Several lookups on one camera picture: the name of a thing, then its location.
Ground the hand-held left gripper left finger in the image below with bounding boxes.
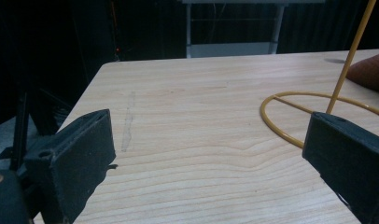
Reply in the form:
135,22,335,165
23,108,117,224

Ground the brown rounded object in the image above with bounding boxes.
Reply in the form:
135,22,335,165
345,50,379,93

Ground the black metal stand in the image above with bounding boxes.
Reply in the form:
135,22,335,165
0,90,72,172

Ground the yellow wire stand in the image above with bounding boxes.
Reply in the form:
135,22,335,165
260,0,379,149

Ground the white metal table frame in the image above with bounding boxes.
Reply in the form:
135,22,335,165
181,0,326,59

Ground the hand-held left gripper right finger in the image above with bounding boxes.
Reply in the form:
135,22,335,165
302,111,379,224

